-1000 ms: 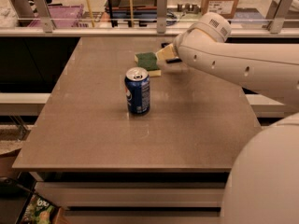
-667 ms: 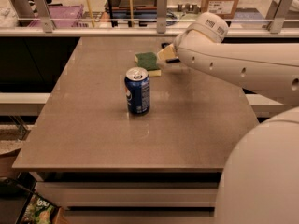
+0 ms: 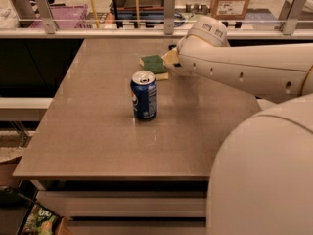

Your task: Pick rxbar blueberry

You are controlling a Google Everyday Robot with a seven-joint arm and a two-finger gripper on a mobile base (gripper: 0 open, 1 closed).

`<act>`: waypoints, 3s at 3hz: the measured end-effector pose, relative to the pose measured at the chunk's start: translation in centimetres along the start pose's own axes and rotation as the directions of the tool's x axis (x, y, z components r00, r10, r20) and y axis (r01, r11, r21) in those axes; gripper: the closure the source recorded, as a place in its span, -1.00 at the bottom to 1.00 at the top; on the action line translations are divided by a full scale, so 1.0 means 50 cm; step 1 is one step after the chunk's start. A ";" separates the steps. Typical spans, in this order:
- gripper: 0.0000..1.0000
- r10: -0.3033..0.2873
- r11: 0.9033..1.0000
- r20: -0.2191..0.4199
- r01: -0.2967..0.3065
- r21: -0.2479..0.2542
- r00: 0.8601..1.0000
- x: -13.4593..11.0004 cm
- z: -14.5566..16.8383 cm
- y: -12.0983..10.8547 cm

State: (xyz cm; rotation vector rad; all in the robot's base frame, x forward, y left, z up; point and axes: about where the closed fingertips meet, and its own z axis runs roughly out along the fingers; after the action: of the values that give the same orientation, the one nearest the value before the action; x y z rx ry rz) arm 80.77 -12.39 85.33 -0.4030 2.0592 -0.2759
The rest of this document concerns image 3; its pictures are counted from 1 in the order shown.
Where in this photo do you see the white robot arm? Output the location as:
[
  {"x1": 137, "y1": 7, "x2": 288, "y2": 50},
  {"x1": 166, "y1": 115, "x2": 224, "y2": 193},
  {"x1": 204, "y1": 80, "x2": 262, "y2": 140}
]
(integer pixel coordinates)
[{"x1": 164, "y1": 16, "x2": 313, "y2": 235}]

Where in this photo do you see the yellow broom handle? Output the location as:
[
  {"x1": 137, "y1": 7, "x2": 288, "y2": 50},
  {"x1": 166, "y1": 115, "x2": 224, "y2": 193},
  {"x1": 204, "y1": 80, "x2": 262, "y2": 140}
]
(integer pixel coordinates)
[{"x1": 90, "y1": 0, "x2": 100, "y2": 29}]

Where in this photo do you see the grey metal railing post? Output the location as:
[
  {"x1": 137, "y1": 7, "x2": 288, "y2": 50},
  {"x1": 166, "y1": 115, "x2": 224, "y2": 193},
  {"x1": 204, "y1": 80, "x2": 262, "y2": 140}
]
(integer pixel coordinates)
[{"x1": 164, "y1": 0, "x2": 175, "y2": 35}]

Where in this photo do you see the purple plastic crate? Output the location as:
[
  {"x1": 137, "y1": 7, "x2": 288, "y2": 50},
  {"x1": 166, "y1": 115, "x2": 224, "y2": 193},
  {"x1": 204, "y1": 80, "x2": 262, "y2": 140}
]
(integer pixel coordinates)
[{"x1": 30, "y1": 5, "x2": 87, "y2": 29}]

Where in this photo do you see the blue Pepsi soda can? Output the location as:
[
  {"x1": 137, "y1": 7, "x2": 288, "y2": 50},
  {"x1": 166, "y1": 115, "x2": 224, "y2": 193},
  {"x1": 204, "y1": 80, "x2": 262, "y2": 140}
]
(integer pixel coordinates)
[{"x1": 130, "y1": 70, "x2": 157, "y2": 120}]

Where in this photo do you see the green snack bag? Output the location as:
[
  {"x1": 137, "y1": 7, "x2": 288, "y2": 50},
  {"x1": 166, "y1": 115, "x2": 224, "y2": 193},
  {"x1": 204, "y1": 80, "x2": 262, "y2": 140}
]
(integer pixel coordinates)
[{"x1": 21, "y1": 205, "x2": 60, "y2": 235}]

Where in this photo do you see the grey metal right post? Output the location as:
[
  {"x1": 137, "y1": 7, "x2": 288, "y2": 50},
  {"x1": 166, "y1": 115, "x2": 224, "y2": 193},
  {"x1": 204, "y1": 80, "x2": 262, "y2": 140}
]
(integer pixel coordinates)
[{"x1": 279, "y1": 0, "x2": 313, "y2": 35}]

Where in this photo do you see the grey drawer cabinet front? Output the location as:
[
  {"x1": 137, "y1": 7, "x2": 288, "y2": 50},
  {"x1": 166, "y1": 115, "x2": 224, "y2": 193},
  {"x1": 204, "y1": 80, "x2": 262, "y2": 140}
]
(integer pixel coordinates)
[{"x1": 37, "y1": 191, "x2": 207, "y2": 235}]

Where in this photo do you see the grey metal left post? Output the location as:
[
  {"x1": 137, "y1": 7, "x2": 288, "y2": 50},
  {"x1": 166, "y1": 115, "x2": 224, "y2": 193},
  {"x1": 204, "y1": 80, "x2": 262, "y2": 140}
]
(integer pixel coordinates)
[{"x1": 35, "y1": 0, "x2": 58, "y2": 34}]

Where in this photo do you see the green and yellow sponge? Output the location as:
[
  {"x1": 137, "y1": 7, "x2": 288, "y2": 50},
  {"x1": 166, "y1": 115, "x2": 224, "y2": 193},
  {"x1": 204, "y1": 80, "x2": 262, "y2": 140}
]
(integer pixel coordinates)
[{"x1": 140, "y1": 55, "x2": 169, "y2": 80}]

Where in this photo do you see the cardboard box with label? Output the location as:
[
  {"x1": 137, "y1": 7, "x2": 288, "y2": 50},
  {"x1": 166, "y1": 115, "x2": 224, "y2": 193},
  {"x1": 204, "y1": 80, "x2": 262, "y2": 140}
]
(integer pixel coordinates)
[{"x1": 210, "y1": 0, "x2": 250, "y2": 20}]

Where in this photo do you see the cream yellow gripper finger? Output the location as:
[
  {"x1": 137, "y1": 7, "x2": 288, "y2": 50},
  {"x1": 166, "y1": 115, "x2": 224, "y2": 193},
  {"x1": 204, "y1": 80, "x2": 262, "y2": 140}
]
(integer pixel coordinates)
[{"x1": 162, "y1": 47, "x2": 179, "y2": 66}]

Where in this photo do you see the dark blue RXBAR wrapper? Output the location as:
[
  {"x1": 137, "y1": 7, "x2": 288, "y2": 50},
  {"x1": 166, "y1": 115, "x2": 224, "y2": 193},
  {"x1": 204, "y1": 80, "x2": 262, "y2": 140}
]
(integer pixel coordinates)
[{"x1": 168, "y1": 44, "x2": 176, "y2": 50}]

